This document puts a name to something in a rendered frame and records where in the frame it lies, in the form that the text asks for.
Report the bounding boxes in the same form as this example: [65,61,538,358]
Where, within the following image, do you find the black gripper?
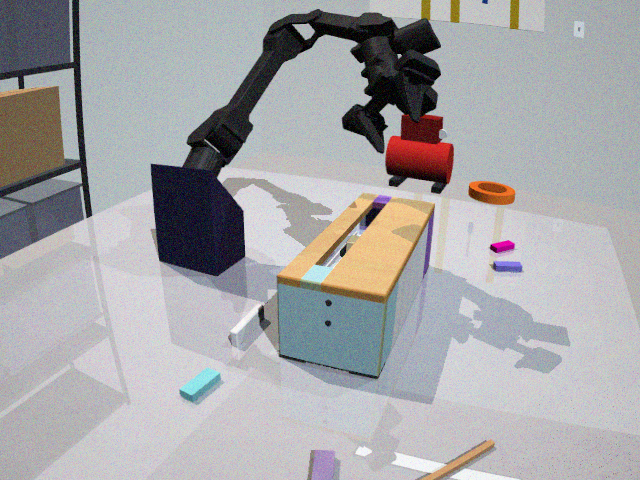
[341,50,441,154]

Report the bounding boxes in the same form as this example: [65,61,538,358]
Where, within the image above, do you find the purple rectangular block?
[311,450,335,480]

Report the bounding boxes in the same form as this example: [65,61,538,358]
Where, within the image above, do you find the small cyan block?
[179,367,221,403]

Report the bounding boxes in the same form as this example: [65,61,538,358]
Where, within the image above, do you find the small blue-purple block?
[493,261,523,272]

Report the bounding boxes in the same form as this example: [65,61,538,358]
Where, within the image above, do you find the small magenta block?
[490,240,515,253]

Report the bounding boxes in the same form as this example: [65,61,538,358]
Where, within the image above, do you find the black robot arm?
[182,9,441,178]

